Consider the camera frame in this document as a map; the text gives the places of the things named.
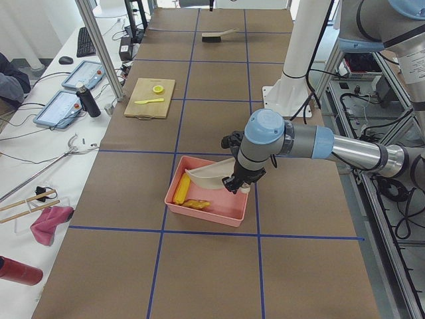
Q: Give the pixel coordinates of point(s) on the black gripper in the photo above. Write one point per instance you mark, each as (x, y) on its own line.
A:
(245, 175)

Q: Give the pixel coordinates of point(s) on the white plastic dustpan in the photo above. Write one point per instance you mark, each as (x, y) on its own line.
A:
(210, 176)

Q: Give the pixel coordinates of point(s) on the toy ginger root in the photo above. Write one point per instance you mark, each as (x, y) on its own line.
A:
(196, 204)

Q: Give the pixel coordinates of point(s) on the toy yellow corn cob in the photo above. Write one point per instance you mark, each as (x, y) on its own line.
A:
(181, 189)

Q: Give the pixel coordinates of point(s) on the white brush with black bristles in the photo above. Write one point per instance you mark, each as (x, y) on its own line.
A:
(215, 37)

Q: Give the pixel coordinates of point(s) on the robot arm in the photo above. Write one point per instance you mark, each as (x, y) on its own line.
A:
(368, 26)

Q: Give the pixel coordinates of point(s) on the pink plastic bin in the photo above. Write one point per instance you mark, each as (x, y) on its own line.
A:
(226, 208)

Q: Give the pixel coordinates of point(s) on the yellow plastic knife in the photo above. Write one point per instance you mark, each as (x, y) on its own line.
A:
(156, 100)

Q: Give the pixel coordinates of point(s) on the wooden cutting board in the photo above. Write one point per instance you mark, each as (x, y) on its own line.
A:
(143, 91)

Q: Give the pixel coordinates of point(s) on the toy lemon slices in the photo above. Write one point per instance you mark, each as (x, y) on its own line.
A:
(158, 89)

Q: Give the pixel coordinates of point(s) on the black water bottle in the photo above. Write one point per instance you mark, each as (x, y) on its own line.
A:
(87, 100)

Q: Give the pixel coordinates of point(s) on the black power adapter box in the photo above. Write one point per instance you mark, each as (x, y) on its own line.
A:
(126, 49)

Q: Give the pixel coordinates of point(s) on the far teach pendant tablet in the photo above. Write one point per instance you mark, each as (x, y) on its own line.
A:
(89, 73)

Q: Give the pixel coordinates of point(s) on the teach pendant tablet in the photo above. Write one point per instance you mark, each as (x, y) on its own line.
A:
(60, 111)
(89, 73)

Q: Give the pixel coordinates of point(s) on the near teach pendant tablet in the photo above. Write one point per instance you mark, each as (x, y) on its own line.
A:
(60, 111)

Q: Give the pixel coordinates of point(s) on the pink cloth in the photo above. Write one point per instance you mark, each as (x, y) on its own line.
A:
(44, 228)

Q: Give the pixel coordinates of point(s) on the black keyboard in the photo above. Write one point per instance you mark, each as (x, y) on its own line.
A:
(85, 46)

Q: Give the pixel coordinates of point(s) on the black computer mouse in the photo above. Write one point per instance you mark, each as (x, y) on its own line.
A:
(65, 60)

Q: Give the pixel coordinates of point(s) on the wooden sticks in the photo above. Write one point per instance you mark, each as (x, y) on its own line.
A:
(29, 205)

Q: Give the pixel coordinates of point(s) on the red water bottle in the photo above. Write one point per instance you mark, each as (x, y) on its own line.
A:
(21, 273)

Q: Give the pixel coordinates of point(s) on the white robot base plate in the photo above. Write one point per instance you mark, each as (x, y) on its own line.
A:
(286, 101)

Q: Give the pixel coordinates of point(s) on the aluminium frame post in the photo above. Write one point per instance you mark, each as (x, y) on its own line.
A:
(90, 23)

